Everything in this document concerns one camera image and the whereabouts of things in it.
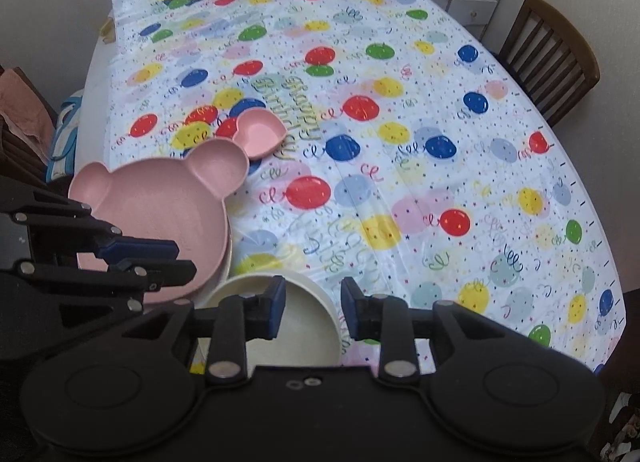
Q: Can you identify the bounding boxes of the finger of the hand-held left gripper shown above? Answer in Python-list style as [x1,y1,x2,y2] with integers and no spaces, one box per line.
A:
[0,177,180,261]
[15,258,197,316]

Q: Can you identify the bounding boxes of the blue and white bag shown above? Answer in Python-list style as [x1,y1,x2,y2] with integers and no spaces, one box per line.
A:
[47,90,86,183]

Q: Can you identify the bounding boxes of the floral patterned cloth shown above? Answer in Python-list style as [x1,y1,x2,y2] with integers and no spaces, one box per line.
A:
[607,392,640,462]

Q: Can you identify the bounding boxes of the cream bowl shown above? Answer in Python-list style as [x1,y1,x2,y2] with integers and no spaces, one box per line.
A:
[202,269,343,368]

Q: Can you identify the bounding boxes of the balloon print tablecloth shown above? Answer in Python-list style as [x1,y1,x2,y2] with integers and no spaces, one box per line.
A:
[75,0,628,375]

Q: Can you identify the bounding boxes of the large white plate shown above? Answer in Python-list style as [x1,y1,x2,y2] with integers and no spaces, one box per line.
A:
[190,232,234,305]

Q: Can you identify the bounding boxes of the pink cloth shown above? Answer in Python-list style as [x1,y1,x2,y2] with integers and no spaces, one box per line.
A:
[0,69,57,143]

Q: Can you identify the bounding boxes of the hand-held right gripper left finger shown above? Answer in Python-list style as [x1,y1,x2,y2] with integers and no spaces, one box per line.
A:
[122,276,288,386]

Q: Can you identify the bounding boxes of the dark wooden slatted chair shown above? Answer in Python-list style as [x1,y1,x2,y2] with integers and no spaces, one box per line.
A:
[499,0,601,127]

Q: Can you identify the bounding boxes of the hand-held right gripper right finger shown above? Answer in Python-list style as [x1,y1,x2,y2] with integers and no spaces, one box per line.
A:
[341,277,507,386]

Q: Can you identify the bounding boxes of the small pink heart dish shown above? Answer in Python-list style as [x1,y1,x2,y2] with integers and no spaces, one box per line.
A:
[234,108,288,160]

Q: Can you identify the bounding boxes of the pink bear-shaped plate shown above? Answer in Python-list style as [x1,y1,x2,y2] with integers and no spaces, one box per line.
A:
[67,138,250,305]

